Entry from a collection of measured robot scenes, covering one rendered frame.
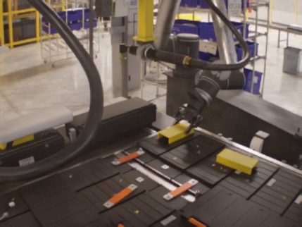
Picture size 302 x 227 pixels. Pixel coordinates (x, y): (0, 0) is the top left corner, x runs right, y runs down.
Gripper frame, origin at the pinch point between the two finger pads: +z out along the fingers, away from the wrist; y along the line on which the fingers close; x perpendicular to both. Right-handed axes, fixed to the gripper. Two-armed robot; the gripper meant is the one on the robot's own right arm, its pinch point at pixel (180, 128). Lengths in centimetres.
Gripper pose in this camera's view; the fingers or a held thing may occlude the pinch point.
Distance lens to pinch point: 138.5
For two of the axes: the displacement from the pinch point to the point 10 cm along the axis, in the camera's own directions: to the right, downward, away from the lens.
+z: -5.7, 7.9, -2.5
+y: -6.9, -2.9, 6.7
